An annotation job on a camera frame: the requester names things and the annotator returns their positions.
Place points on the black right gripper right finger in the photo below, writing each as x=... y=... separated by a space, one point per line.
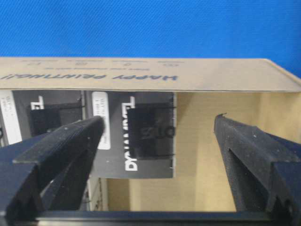
x=263 y=170

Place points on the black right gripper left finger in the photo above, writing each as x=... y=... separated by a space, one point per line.
x=48 y=172

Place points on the small black Dynamixel box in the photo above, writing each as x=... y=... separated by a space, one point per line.
x=138 y=140

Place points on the black Dynamixel box lower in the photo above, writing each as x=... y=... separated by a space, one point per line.
x=29 y=113

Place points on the open brown cardboard box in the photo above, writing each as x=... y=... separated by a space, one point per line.
x=252 y=91

